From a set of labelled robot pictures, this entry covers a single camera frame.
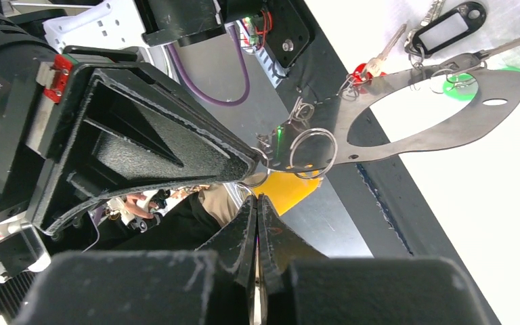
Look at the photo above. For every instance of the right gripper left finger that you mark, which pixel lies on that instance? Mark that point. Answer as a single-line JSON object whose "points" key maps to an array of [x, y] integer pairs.
{"points": [[236, 244]]}

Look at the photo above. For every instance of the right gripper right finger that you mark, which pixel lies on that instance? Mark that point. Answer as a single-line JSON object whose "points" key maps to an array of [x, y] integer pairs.
{"points": [[278, 244]]}

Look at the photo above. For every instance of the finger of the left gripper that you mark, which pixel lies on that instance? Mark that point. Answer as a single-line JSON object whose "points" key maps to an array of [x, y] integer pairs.
{"points": [[124, 128]]}

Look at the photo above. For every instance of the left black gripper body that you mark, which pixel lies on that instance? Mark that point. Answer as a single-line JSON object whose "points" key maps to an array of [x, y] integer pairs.
{"points": [[20, 94]]}

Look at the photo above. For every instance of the key with yellow tag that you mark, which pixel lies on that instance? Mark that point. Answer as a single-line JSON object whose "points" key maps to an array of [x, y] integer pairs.
{"points": [[285, 190]]}

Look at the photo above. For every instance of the perforated metal ring plate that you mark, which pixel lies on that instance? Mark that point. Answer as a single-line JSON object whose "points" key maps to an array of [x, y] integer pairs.
{"points": [[398, 114]]}

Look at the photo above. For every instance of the key with black tag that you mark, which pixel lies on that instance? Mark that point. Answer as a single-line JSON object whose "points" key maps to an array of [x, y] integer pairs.
{"points": [[439, 29]]}

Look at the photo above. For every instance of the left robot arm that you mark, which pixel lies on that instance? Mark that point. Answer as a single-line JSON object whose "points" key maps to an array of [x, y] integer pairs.
{"points": [[107, 33]]}

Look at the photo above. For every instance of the red key tag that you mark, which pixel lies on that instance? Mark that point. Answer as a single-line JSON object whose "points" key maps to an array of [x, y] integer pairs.
{"points": [[370, 70]]}

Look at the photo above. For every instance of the green key tag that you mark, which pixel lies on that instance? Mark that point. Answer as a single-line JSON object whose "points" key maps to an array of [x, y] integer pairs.
{"points": [[457, 70]]}

